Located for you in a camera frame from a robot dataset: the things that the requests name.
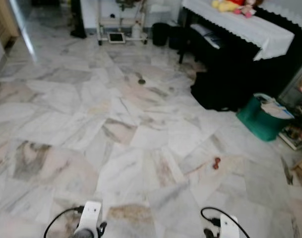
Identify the black piano stool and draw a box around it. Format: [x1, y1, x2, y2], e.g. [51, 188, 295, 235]
[190, 71, 251, 112]

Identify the long white lace cloth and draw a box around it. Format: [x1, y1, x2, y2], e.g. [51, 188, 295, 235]
[182, 0, 295, 61]

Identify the black round bin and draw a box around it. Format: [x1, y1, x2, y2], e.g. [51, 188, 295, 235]
[152, 22, 171, 47]

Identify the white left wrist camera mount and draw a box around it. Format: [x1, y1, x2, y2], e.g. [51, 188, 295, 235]
[82, 201, 103, 231]

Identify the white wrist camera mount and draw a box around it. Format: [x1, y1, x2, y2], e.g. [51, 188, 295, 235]
[219, 216, 240, 238]
[82, 201, 103, 231]

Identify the white wheeled cart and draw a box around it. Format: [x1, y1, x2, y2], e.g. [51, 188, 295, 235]
[95, 0, 149, 46]

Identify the yellow plush toy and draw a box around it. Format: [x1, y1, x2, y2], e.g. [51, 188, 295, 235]
[212, 0, 245, 13]

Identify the white book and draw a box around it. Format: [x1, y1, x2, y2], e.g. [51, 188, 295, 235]
[195, 24, 223, 49]

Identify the brown wooden door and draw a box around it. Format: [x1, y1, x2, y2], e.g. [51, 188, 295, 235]
[0, 0, 20, 50]

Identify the glass display shelf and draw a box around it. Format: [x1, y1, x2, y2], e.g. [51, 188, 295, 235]
[279, 59, 302, 151]

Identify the black stand base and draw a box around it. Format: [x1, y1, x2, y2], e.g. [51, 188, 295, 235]
[70, 0, 88, 39]

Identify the short white lace cloth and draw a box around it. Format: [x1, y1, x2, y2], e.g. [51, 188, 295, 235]
[260, 0, 302, 31]

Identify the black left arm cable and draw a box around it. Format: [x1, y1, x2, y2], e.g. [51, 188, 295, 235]
[44, 207, 86, 238]

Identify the black upright piano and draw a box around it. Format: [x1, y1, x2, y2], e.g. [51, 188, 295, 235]
[178, 7, 302, 102]

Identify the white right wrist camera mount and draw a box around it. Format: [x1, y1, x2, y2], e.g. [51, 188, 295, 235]
[219, 216, 240, 238]

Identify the red pink plush doll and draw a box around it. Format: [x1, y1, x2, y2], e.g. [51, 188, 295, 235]
[235, 0, 263, 18]

